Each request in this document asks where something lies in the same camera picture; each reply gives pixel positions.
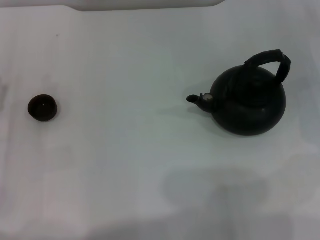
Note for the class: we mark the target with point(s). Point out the small dark brown teacup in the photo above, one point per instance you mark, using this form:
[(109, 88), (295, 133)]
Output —
[(43, 108)]

